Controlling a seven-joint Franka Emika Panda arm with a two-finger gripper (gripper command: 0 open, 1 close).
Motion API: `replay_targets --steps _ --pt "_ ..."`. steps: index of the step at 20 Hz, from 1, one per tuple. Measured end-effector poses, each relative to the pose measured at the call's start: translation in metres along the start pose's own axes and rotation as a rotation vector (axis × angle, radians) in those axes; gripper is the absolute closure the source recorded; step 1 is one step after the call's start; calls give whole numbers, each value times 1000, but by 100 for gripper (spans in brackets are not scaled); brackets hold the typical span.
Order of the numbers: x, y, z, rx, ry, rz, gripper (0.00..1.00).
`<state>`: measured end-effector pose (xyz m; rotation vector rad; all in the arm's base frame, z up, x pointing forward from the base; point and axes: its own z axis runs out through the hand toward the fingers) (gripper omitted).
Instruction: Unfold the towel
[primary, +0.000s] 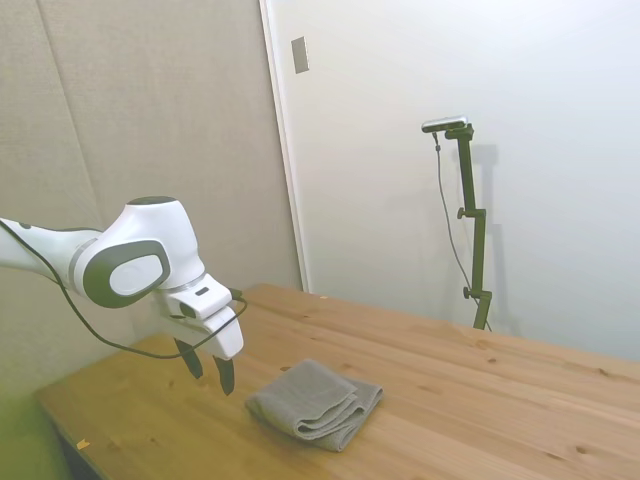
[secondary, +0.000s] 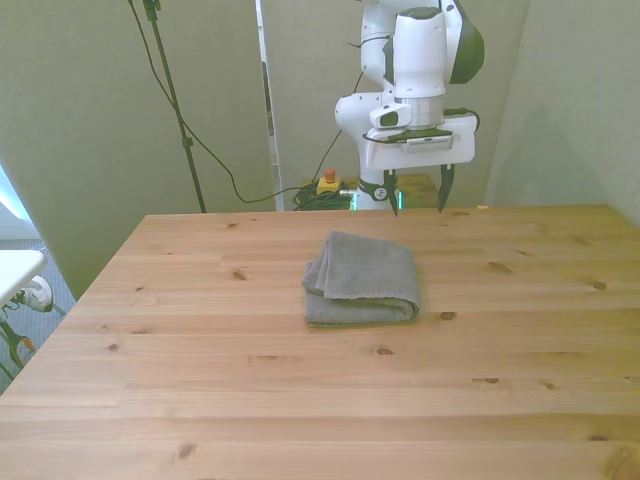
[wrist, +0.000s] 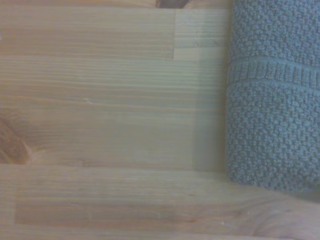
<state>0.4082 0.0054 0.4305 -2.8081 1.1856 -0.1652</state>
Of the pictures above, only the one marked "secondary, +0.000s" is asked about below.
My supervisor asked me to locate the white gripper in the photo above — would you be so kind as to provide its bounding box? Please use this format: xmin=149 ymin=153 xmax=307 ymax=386
xmin=363 ymin=114 xmax=477 ymax=218

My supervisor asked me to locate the grey towel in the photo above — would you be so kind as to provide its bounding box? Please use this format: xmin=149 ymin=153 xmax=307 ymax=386
xmin=301 ymin=230 xmax=422 ymax=329

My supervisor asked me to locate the yellow emergency stop box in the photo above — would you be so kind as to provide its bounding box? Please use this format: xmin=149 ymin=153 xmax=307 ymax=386
xmin=316 ymin=168 xmax=342 ymax=195

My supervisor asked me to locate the black tripod pole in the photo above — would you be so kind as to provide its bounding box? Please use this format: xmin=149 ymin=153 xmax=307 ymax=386
xmin=142 ymin=0 xmax=208 ymax=214

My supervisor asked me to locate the white round device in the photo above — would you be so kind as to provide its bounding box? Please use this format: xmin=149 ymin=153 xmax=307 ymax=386
xmin=13 ymin=277 xmax=56 ymax=314

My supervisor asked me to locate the white side table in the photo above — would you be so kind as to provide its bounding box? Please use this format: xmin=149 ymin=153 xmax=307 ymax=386
xmin=0 ymin=248 xmax=47 ymax=307

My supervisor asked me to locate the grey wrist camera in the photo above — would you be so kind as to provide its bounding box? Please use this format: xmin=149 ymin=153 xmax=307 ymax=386
xmin=398 ymin=130 xmax=456 ymax=151

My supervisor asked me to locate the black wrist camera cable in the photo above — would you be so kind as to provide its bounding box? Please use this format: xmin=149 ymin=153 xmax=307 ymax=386
xmin=347 ymin=33 xmax=481 ymax=147

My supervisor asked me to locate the dark coiled cable bundle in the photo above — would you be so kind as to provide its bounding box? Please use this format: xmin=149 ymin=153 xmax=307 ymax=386
xmin=292 ymin=184 xmax=359 ymax=212

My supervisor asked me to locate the white vertical wall strip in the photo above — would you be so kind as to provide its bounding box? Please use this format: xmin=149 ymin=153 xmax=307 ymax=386
xmin=254 ymin=0 xmax=286 ymax=212

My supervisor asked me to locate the black tripod cable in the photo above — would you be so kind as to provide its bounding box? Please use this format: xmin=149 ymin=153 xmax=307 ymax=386
xmin=127 ymin=0 xmax=321 ymax=204

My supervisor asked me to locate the black frame with orange tip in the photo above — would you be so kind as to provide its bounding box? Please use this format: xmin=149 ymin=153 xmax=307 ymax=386
xmin=0 ymin=310 xmax=36 ymax=382

